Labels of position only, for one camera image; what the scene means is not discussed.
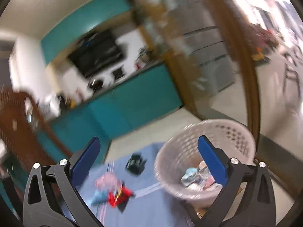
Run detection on pink plastic bag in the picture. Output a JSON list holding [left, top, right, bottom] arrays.
[[95, 172, 122, 191]]

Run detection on dark green wrapper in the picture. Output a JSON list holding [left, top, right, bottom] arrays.
[[125, 153, 147, 176]]

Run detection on white blue paper cup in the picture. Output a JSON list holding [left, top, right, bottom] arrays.
[[180, 168, 203, 187]]

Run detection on white plastic trash basket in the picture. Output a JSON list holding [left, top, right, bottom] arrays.
[[154, 119, 256, 208]]

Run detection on teal kitchen cabinets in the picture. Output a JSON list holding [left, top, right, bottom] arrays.
[[41, 0, 182, 152]]

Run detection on blue striped cloth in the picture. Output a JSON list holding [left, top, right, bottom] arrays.
[[77, 142, 194, 226]]

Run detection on carved wooden chair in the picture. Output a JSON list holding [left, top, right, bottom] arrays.
[[1, 87, 72, 173]]

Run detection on yellow toy vehicle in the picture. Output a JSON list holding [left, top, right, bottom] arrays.
[[252, 47, 270, 63]]

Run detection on etched glass sliding door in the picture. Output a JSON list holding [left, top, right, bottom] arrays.
[[130, 0, 302, 167]]

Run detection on black range hood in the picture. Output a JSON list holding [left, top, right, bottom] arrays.
[[68, 29, 125, 79]]

